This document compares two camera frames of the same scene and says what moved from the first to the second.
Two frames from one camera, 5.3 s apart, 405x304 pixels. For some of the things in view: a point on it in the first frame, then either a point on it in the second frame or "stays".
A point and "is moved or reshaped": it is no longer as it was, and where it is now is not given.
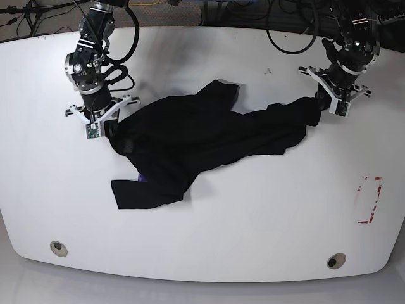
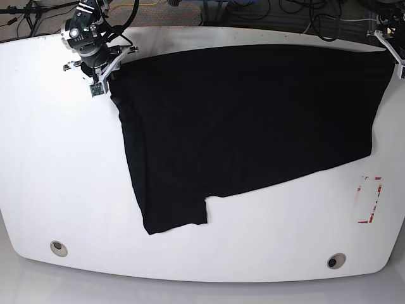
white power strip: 380,20 stays
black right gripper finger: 111,128 -> 114,75
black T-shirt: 171,139 is moved or reshaped
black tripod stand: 31,11 stays
